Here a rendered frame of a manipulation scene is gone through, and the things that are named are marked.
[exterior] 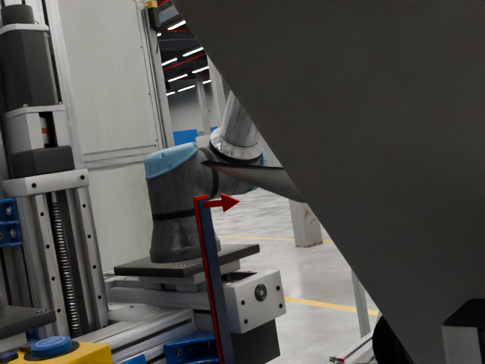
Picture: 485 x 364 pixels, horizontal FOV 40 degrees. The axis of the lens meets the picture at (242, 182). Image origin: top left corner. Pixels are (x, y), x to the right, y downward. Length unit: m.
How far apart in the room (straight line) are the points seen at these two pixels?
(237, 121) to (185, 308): 0.39
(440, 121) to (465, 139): 0.01
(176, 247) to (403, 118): 1.05
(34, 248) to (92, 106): 1.47
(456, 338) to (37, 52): 1.09
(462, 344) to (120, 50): 2.59
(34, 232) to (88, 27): 1.59
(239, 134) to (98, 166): 1.36
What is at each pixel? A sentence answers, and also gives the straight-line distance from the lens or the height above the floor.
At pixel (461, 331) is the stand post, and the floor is 1.15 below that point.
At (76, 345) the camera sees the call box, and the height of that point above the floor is 1.07.
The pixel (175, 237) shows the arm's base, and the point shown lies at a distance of 1.34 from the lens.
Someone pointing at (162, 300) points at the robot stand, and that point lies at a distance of 1.40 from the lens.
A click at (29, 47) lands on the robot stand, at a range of 1.30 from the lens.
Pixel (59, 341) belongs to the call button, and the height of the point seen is 1.08.
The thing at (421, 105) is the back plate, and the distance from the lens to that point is 0.31.
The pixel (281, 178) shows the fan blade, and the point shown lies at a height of 1.20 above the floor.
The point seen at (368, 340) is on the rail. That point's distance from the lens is 1.27.
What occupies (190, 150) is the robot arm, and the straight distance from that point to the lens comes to 1.35.
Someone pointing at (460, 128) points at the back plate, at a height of 1.24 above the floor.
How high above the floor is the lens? 1.25
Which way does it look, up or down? 3 degrees down
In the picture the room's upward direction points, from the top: 9 degrees counter-clockwise
